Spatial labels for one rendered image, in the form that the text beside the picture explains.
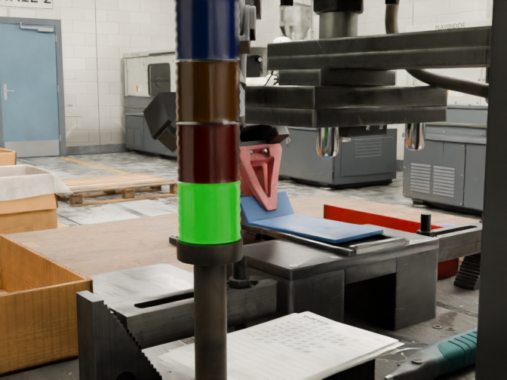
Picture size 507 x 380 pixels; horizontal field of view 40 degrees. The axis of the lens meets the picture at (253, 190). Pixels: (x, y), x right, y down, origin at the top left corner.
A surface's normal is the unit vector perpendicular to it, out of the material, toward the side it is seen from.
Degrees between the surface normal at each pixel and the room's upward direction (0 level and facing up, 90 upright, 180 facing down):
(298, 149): 90
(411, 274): 90
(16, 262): 90
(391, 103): 90
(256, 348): 1
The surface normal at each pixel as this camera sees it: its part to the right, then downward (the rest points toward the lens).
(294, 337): -0.02, -0.99
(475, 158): -0.83, 0.08
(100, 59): 0.56, 0.12
